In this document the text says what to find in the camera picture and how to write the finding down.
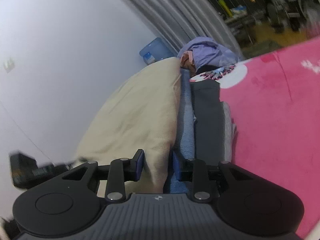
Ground beige khaki trousers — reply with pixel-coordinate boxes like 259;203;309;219
74;57;181;193

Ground folded blue jeans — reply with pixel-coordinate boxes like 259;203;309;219
163;69;195;193

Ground folded dark grey garment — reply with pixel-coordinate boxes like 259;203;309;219
190;80;236;166

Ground pink floral bed blanket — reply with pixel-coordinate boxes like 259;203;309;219
188;36;320;239

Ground lilac cloth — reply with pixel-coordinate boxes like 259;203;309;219
177;37;240;74

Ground blue water jug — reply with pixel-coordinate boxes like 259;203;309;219
139;37;175;65

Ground grey curtain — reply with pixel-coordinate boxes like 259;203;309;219
123;0;243;58

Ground wall power socket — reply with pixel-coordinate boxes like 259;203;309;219
3;58;15;73

